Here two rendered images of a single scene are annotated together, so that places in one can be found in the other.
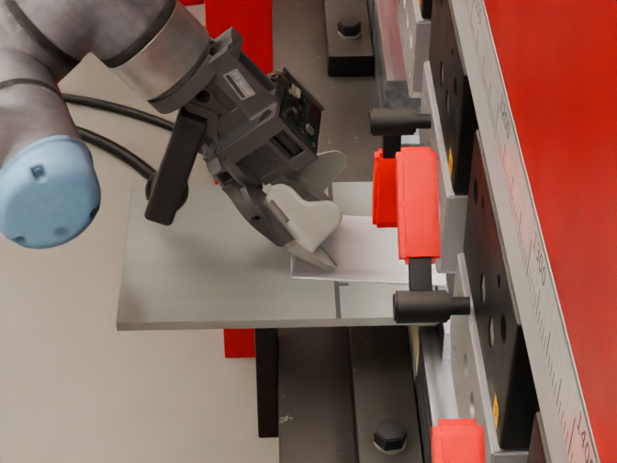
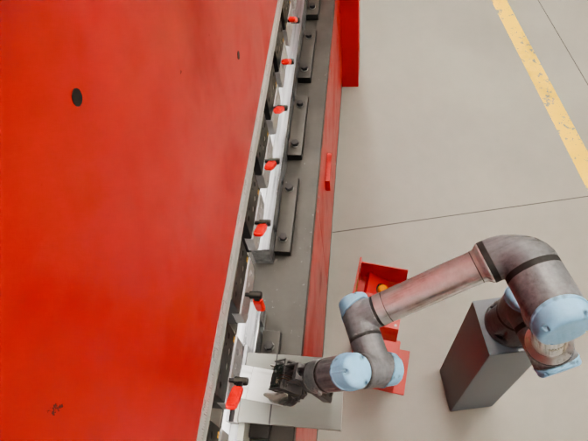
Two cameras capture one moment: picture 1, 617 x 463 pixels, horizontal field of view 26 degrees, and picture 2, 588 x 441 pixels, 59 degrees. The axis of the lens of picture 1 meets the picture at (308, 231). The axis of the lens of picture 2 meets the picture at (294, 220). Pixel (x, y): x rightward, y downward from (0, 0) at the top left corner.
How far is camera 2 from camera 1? 1.36 m
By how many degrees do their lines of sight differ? 82
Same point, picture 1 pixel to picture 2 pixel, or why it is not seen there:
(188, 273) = not seen: hidden behind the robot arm
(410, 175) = (261, 228)
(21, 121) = (360, 309)
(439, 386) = (253, 338)
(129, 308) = not seen: hidden behind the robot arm
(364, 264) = (265, 376)
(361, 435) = (276, 349)
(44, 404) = not seen: outside the picture
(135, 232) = (339, 402)
